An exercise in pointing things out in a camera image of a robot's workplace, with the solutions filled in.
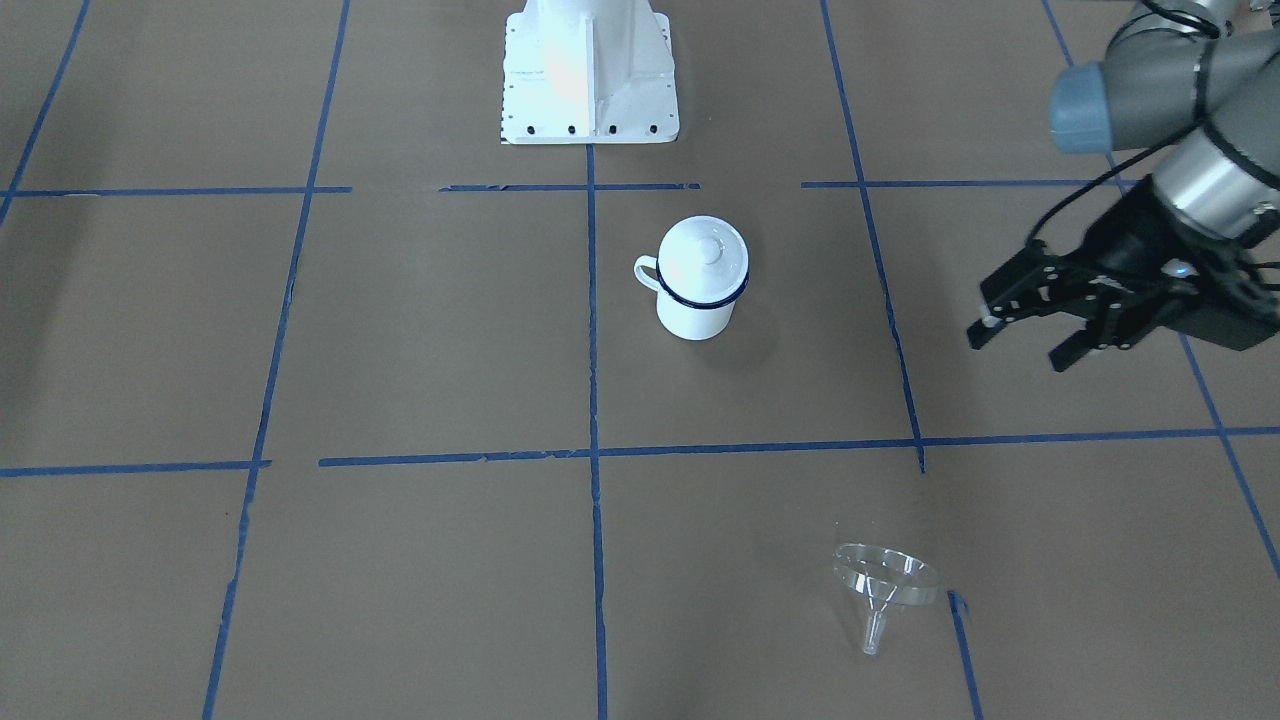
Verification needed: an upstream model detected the white enamel mug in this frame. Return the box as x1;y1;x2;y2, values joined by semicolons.
634;256;750;341

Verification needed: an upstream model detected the clear plastic funnel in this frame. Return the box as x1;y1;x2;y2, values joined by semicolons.
833;543;943;657

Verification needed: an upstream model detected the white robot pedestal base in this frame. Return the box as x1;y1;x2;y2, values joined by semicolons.
500;1;681;145

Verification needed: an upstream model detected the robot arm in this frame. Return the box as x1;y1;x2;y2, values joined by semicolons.
966;1;1279;372

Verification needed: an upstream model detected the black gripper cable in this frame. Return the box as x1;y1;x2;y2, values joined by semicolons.
1025;150;1151;261

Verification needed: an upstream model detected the white enamel mug lid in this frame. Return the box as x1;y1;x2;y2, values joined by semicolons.
655;215;750;310

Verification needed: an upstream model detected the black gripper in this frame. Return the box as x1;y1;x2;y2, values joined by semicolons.
966;177;1277;373

